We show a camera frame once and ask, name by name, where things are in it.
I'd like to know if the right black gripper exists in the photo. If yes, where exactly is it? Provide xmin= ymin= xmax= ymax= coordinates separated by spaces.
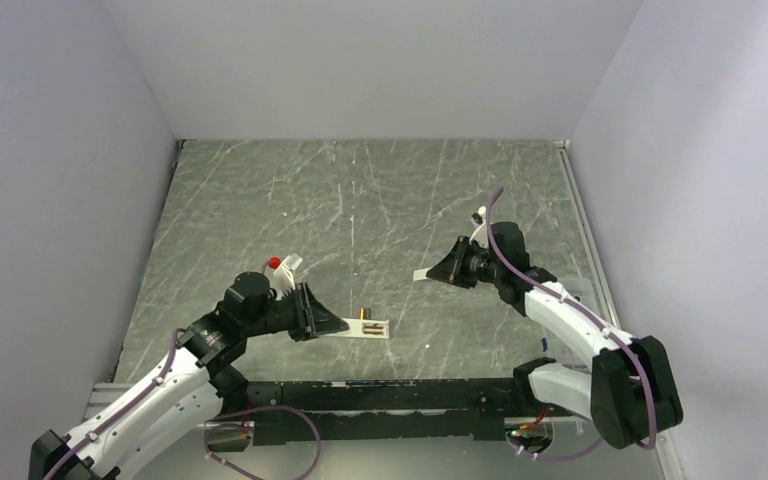
xmin=427 ymin=236 xmax=503 ymax=289

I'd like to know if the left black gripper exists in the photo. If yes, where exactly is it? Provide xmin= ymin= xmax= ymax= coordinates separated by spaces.
xmin=243 ymin=281 xmax=347 ymax=341

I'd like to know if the white battery cover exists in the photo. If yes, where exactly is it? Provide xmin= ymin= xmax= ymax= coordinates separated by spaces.
xmin=412 ymin=268 xmax=429 ymax=282

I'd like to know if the white remote control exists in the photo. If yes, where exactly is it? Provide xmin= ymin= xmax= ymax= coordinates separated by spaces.
xmin=330 ymin=318 xmax=390 ymax=340

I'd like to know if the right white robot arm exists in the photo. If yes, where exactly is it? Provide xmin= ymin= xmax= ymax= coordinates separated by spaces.
xmin=413 ymin=222 xmax=684 ymax=449

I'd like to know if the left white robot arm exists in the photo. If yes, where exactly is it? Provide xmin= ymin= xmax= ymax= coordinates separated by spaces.
xmin=28 ymin=271 xmax=350 ymax=479

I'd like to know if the clear plastic box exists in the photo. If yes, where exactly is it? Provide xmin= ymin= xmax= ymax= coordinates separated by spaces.
xmin=558 ymin=277 xmax=601 ymax=314

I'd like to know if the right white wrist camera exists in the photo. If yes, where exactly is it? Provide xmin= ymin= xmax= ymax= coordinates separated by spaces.
xmin=469 ymin=206 xmax=488 ymax=248

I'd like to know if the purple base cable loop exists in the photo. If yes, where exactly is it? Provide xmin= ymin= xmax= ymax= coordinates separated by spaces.
xmin=202 ymin=402 xmax=322 ymax=480

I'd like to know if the aluminium rail right edge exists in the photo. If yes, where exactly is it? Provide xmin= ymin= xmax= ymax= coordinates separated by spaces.
xmin=553 ymin=140 xmax=619 ymax=325

